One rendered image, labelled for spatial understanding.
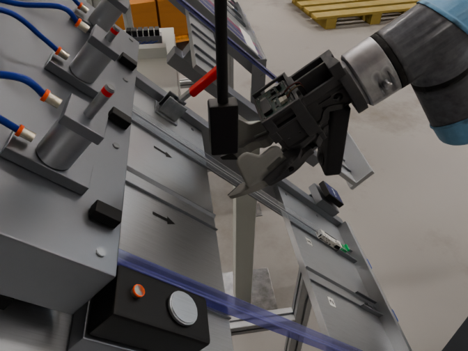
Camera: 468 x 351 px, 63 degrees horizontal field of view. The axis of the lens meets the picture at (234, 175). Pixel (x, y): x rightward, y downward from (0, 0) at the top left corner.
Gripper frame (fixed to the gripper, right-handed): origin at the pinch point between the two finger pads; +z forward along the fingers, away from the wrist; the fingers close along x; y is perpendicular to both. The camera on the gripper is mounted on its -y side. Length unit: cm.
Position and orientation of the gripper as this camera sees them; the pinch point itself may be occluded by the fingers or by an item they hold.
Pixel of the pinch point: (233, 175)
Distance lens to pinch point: 55.4
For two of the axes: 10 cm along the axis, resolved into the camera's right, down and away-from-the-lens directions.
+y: -5.7, -5.6, -6.0
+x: 1.4, 6.5, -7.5
